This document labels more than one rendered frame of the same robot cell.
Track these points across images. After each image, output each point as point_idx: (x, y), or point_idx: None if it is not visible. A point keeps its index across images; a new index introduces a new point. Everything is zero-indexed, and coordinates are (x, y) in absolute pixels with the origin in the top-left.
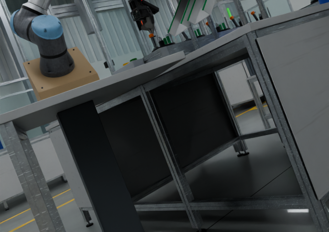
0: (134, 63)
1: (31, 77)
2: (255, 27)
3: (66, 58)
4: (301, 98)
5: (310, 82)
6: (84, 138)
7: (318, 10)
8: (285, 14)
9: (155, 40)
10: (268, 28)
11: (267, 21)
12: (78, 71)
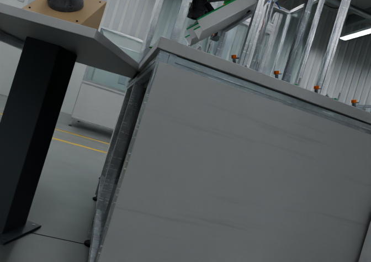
0: (146, 50)
1: None
2: (168, 47)
3: None
4: (176, 179)
5: (217, 176)
6: (30, 73)
7: (333, 108)
8: (250, 71)
9: None
10: (201, 67)
11: (201, 56)
12: (70, 15)
